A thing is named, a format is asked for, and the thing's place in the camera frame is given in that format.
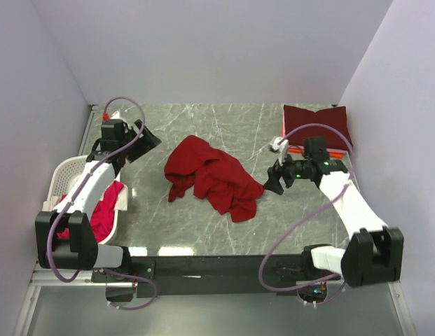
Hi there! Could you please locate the folded maroon t-shirt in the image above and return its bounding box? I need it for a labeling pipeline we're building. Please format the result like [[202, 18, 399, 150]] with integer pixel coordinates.
[[283, 105, 354, 151]]

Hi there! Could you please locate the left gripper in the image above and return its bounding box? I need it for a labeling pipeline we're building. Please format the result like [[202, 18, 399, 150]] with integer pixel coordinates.
[[120, 120, 162, 163]]

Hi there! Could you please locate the pink t-shirt in basket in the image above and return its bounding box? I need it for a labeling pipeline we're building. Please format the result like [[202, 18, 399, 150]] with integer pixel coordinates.
[[57, 180, 124, 242]]

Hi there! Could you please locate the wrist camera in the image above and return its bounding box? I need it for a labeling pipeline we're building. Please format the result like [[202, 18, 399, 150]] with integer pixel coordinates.
[[102, 110, 127, 122], [268, 136, 289, 167]]

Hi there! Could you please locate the black base beam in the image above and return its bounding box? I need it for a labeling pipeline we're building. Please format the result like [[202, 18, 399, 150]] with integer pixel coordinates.
[[92, 254, 330, 298]]

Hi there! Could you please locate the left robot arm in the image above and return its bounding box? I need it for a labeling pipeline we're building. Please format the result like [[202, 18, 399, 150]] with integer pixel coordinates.
[[35, 119, 161, 281]]

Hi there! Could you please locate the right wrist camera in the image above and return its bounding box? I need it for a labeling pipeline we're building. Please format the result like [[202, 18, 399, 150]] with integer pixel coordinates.
[[268, 136, 289, 167]]

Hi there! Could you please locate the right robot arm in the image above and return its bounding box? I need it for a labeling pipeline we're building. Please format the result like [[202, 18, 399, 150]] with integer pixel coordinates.
[[263, 136, 404, 287]]

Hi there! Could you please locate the purple cable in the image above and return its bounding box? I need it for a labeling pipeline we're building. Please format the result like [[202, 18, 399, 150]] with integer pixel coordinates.
[[44, 96, 158, 312], [258, 122, 347, 306]]

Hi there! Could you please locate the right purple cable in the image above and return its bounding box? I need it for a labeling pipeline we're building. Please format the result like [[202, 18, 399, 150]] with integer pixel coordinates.
[[258, 122, 347, 306]]

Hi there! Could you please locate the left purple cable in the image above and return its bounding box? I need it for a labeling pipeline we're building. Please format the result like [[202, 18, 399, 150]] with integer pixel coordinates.
[[44, 96, 158, 312]]

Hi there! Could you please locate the beige t-shirt in basket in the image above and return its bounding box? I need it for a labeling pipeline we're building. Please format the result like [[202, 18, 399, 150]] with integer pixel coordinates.
[[42, 179, 128, 211]]

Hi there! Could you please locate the aluminium rail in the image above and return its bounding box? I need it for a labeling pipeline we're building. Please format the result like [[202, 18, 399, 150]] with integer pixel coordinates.
[[29, 262, 109, 288]]

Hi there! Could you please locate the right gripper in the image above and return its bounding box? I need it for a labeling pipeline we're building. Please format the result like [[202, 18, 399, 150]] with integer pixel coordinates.
[[261, 148, 310, 196]]

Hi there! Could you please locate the red t-shirt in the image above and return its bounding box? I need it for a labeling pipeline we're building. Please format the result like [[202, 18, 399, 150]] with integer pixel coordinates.
[[164, 135, 264, 223]]

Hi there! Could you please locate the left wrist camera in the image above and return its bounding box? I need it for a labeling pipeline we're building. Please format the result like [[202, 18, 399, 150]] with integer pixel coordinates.
[[102, 110, 127, 122]]

